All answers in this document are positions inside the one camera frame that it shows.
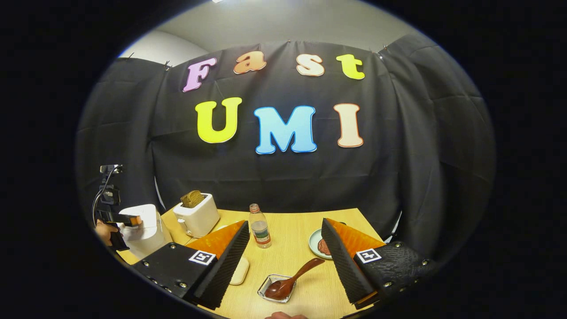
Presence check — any clear plastic bottle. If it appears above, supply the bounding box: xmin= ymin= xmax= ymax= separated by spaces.
xmin=248 ymin=204 xmax=272 ymax=249

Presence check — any black cable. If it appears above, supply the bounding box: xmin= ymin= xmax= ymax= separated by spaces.
xmin=91 ymin=167 xmax=117 ymax=222

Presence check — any brown wooden spoon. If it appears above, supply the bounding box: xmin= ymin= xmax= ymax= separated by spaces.
xmin=265 ymin=258 xmax=325 ymax=300

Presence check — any white toaster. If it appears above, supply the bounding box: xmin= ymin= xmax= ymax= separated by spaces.
xmin=173 ymin=193 xmax=221 ymax=238

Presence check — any black backdrop cloth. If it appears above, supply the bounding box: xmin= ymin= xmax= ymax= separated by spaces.
xmin=75 ymin=35 xmax=497 ymax=263

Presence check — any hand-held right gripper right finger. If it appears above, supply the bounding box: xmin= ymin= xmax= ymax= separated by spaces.
xmin=321 ymin=218 xmax=441 ymax=310

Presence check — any white rice cooker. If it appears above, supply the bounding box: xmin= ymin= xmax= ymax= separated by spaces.
xmin=117 ymin=204 xmax=174 ymax=261

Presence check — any cream rice tray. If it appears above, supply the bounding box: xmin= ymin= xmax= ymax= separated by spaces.
xmin=229 ymin=257 xmax=250 ymax=285

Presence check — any pale green plate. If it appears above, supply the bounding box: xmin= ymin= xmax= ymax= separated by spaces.
xmin=309 ymin=228 xmax=333 ymax=260

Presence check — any metal wire chopstick holder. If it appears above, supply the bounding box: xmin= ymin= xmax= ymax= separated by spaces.
xmin=258 ymin=274 xmax=296 ymax=303

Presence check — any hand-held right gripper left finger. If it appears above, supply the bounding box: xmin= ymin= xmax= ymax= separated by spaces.
xmin=132 ymin=220 xmax=250 ymax=311

